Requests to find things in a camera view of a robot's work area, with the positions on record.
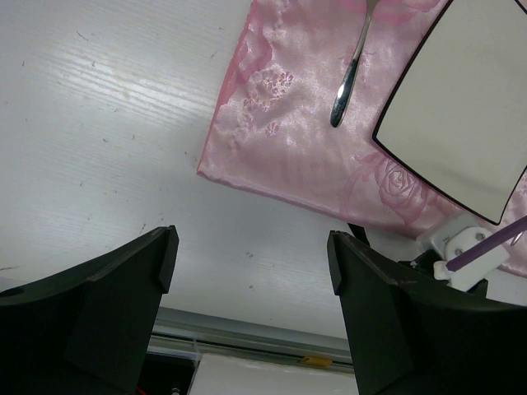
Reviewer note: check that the silver fork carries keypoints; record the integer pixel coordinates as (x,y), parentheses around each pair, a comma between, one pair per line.
(346,88)

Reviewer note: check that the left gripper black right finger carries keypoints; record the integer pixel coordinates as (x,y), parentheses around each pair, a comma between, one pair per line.
(410,334)

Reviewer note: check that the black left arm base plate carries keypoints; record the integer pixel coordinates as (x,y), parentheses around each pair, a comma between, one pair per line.
(165,375)

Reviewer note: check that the pink rose satin cloth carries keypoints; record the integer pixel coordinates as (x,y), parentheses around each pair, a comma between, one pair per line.
(270,132)

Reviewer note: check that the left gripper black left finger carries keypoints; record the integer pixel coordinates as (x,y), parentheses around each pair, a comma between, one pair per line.
(85,330)

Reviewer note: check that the silver spoon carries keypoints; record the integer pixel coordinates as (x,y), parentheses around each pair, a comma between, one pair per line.
(515,240)

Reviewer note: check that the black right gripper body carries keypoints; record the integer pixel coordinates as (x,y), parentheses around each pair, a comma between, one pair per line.
(421,266)

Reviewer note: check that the white square plate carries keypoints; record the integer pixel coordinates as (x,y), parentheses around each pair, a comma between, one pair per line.
(457,115)

